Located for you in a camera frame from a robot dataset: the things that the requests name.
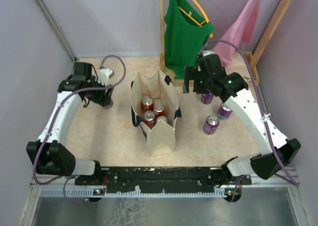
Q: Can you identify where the folded beige cloth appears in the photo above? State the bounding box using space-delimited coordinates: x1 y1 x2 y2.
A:
232 52 251 83

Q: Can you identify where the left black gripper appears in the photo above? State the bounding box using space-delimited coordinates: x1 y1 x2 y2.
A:
86 75 115 107

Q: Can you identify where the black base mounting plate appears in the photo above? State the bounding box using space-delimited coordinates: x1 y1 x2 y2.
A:
75 166 239 194

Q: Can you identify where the beige canvas tote bag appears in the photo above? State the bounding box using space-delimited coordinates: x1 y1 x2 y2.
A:
130 70 181 156

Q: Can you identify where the wooden clothes rack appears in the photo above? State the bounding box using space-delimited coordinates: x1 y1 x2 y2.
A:
159 0 293 86

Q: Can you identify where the purple cable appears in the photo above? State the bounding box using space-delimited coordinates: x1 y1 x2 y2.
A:
32 55 127 206
201 39 300 203

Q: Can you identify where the red Coke can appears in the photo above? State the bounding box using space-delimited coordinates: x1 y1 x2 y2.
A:
141 96 155 113
143 111 156 129
154 102 166 118

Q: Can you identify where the yellow clothes hanger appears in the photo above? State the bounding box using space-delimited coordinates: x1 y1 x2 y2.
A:
163 0 214 38

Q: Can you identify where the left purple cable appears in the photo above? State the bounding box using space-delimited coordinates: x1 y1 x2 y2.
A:
32 55 127 206

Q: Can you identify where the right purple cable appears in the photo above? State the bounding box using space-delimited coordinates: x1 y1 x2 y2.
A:
201 39 300 203

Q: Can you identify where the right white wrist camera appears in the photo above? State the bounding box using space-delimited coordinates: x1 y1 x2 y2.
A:
202 50 215 57

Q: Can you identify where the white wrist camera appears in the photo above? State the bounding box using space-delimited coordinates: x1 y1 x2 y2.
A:
202 50 215 57
98 67 114 86

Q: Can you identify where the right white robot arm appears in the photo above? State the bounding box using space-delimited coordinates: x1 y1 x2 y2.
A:
183 54 301 184

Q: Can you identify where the green tank top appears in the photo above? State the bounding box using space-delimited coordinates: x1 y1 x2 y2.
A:
164 0 214 79

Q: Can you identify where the purple Fanta can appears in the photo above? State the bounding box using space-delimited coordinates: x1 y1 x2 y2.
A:
201 93 214 104
218 103 233 120
156 116 168 124
203 115 220 135
104 99 114 109

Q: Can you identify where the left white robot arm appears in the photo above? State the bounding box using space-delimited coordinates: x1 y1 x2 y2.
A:
26 62 114 185

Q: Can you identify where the pink shirt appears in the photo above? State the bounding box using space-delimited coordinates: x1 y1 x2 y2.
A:
213 0 260 67

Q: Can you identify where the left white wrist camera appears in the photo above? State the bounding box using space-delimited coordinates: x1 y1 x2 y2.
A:
98 67 114 86

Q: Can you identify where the aluminium frame rail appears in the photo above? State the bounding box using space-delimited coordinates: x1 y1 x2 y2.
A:
31 166 299 202

